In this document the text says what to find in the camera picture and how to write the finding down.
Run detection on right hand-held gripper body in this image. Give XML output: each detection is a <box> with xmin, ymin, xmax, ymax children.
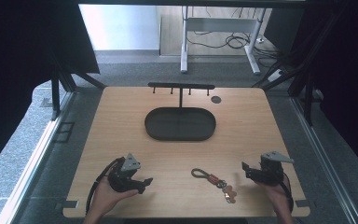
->
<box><xmin>249</xmin><ymin>150</ymin><xmax>295</xmax><ymax>187</ymax></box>

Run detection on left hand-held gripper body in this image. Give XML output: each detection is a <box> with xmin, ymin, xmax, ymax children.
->
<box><xmin>106</xmin><ymin>152</ymin><xmax>144</xmax><ymax>193</ymax></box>

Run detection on black key rack with tray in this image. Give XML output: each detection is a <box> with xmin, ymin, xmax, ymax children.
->
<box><xmin>144</xmin><ymin>81</ymin><xmax>217</xmax><ymax>142</ymax></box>

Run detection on white desk frame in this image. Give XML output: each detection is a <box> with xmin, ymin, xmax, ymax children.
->
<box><xmin>179</xmin><ymin>5</ymin><xmax>268</xmax><ymax>76</ymax></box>

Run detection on aluminium frame rail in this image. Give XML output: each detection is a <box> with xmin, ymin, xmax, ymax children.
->
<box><xmin>0</xmin><ymin>91</ymin><xmax>77</xmax><ymax>224</ymax></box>
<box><xmin>289</xmin><ymin>95</ymin><xmax>358</xmax><ymax>224</ymax></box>

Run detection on black metal stand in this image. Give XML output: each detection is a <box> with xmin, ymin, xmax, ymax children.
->
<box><xmin>251</xmin><ymin>12</ymin><xmax>339</xmax><ymax>127</ymax></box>
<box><xmin>49</xmin><ymin>69</ymin><xmax>107</xmax><ymax>121</ymax></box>

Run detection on black table bracket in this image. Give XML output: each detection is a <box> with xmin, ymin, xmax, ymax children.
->
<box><xmin>55</xmin><ymin>199</ymin><xmax>79</xmax><ymax>210</ymax></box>

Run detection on keychain with green cord loop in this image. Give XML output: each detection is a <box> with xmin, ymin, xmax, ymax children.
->
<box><xmin>190</xmin><ymin>167</ymin><xmax>238</xmax><ymax>205</ymax></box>

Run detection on black floor cables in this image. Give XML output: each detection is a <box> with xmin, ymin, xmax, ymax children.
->
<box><xmin>186</xmin><ymin>7</ymin><xmax>282</xmax><ymax>68</ymax></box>

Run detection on black curtain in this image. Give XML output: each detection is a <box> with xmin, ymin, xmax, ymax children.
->
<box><xmin>0</xmin><ymin>0</ymin><xmax>101</xmax><ymax>180</ymax></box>
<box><xmin>287</xmin><ymin>0</ymin><xmax>358</xmax><ymax>183</ymax></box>

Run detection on person's left hand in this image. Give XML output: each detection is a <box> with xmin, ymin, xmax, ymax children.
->
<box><xmin>89</xmin><ymin>179</ymin><xmax>140</xmax><ymax>216</ymax></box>

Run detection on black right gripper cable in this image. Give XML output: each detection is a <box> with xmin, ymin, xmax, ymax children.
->
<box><xmin>280</xmin><ymin>172</ymin><xmax>295</xmax><ymax>213</ymax></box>

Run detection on person's right hand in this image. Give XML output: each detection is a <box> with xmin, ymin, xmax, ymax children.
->
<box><xmin>255</xmin><ymin>181</ymin><xmax>292</xmax><ymax>213</ymax></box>

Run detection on white wall panel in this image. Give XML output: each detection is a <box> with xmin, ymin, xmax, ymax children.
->
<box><xmin>78</xmin><ymin>4</ymin><xmax>161</xmax><ymax>51</ymax></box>

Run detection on white power strip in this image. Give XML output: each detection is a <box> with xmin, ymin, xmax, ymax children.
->
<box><xmin>266</xmin><ymin>68</ymin><xmax>285</xmax><ymax>83</ymax></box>

